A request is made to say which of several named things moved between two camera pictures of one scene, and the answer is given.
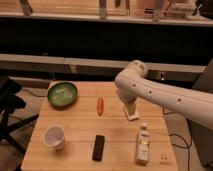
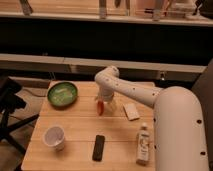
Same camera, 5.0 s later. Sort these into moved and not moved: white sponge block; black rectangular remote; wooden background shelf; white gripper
Moved: white gripper
Not moved: black rectangular remote; white sponge block; wooden background shelf
